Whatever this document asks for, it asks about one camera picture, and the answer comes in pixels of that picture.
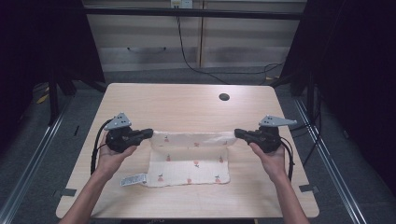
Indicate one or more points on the grey tape strip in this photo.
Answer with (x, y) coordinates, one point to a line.
(66, 192)
(308, 188)

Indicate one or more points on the metal floor rail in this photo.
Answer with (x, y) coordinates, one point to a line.
(333, 165)
(28, 174)

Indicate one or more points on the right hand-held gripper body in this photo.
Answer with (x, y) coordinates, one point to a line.
(266, 137)

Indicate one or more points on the white muslin cloth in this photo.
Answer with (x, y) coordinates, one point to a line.
(190, 171)

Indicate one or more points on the person's right hand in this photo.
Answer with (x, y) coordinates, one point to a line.
(272, 161)

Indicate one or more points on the person's left hand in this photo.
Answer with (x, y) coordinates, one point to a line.
(112, 160)

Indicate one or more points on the black horizontal metal bar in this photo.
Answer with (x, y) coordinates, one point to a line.
(193, 13)

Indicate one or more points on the dark curtain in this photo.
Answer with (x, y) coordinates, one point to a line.
(37, 53)
(358, 77)

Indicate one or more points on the light wooden cabinet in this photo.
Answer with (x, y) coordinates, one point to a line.
(146, 37)

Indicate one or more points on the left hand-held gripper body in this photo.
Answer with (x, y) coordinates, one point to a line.
(120, 138)

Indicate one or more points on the black metal stand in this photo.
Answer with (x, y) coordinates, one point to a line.
(53, 99)
(309, 93)

